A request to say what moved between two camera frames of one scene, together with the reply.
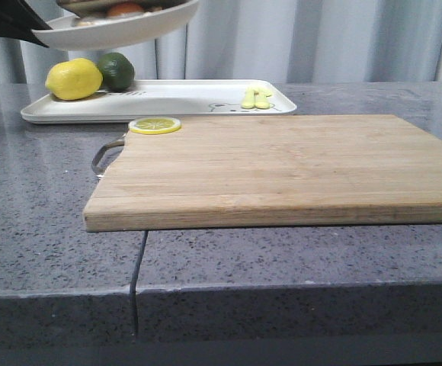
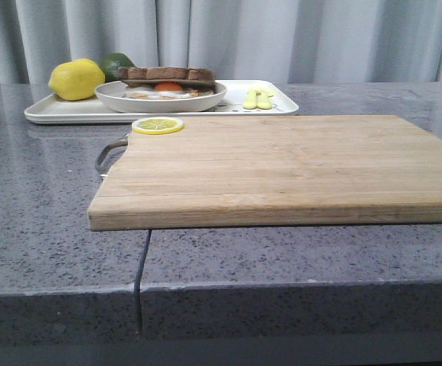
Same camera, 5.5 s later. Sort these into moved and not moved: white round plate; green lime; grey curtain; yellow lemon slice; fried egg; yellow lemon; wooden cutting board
Moved: white round plate; fried egg
Not moved: wooden cutting board; green lime; yellow lemon; grey curtain; yellow lemon slice
